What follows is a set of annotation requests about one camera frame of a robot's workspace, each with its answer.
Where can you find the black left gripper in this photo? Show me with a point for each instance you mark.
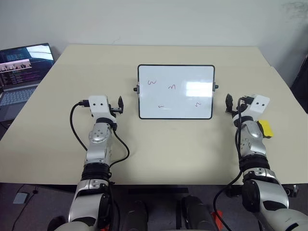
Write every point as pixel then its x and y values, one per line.
pixel 116 110

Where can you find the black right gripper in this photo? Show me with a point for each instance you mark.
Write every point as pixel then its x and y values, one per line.
pixel 232 113

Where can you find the yellow whiteboard eraser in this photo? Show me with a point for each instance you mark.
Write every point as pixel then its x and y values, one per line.
pixel 267 128

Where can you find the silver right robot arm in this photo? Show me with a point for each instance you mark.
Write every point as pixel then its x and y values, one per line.
pixel 255 149

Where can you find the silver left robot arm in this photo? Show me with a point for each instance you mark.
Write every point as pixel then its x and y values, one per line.
pixel 97 137

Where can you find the black-framed tabletop whiteboard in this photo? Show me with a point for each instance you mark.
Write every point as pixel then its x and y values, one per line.
pixel 168 101

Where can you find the metal table clamp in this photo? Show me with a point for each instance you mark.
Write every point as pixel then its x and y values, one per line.
pixel 291 190

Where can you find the open grey laptop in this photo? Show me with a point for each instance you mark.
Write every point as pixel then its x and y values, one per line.
pixel 16 72

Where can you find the dark rounded shape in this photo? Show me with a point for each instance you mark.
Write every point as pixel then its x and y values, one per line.
pixel 197 214
pixel 134 216

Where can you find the red plastic part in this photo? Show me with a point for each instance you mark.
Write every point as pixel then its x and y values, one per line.
pixel 218 222

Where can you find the grey power adapter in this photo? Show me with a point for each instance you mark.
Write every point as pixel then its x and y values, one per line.
pixel 21 198

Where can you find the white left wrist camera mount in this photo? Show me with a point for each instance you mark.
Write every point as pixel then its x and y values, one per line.
pixel 97 108

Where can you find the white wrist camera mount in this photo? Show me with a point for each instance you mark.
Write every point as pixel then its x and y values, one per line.
pixel 258 108
pixel 97 108

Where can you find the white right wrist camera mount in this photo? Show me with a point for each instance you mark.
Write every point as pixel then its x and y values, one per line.
pixel 258 108

